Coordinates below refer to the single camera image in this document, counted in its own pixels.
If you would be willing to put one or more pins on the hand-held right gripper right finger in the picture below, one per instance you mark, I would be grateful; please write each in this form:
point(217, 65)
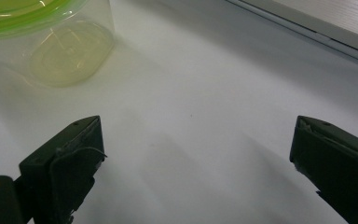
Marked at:
point(335, 168)

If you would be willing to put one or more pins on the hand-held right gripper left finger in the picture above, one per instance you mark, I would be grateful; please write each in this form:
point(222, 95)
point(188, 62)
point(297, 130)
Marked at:
point(71, 168)

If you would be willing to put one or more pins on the square green lidded container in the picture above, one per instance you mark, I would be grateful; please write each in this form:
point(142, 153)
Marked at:
point(65, 53)

